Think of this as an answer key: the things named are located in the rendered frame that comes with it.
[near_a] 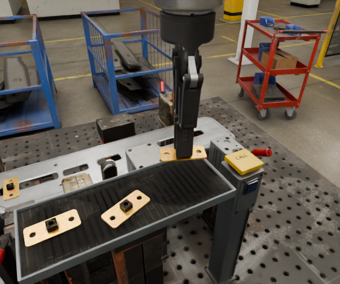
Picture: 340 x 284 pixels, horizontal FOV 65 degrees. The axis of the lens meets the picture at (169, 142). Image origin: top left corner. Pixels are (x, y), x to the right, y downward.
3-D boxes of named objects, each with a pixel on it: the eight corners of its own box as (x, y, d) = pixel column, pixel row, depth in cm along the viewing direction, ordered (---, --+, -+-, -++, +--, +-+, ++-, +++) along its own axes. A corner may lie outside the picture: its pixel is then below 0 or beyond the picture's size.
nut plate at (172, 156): (202, 146, 52) (203, 141, 51) (207, 158, 49) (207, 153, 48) (159, 149, 51) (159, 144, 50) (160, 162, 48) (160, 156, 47)
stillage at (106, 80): (93, 86, 371) (80, 11, 316) (147, 77, 398) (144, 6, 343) (116, 129, 282) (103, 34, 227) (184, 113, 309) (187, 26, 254)
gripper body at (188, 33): (224, 14, 33) (216, 85, 38) (207, 3, 39) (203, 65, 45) (162, 16, 32) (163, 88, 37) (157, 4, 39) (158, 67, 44)
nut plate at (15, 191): (3, 181, 75) (1, 177, 74) (18, 176, 76) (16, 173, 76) (3, 201, 69) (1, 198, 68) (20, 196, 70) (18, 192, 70)
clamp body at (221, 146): (217, 207, 106) (228, 130, 85) (235, 227, 98) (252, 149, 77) (196, 216, 103) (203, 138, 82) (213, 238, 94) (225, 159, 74)
